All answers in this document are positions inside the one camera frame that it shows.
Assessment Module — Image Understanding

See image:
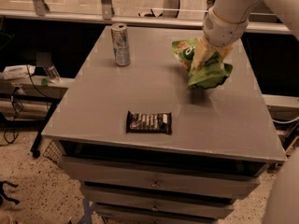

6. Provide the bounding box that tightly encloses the dark chocolate rxbar wrapper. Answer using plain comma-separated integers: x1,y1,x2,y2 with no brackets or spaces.
126,111,172,134

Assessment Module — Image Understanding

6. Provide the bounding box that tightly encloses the grey drawer cabinet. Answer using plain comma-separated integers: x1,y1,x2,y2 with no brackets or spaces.
43,27,286,224

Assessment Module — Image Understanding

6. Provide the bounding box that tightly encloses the silver energy drink can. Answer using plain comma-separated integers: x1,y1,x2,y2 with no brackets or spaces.
111,22,130,66

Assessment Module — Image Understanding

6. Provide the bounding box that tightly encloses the clear plastic bottle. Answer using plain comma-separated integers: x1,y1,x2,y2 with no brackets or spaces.
44,65,61,83

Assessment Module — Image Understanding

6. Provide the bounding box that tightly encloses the white tissue pack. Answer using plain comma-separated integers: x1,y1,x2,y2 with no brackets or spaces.
2,64,36,80

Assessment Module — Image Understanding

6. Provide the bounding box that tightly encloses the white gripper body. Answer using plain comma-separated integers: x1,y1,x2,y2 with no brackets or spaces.
203,8,249,47

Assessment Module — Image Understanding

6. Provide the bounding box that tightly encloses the grey side shelf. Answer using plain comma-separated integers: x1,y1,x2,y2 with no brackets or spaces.
0,76,74,158

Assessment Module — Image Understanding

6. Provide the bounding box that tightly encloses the black cable on floor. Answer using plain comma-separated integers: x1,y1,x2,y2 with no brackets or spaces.
2,86,24,146

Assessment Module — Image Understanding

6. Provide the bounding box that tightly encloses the metal window railing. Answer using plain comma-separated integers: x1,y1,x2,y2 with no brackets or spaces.
0,0,292,35

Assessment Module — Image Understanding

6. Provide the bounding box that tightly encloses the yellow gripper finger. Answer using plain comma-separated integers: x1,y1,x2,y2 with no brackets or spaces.
192,35,215,75
221,45,233,59

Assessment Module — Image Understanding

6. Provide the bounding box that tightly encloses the green rice chip bag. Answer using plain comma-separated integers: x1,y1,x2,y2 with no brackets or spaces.
172,37,233,90

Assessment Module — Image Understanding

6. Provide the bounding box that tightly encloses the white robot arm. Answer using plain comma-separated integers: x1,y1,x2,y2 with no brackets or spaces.
192,0,299,72

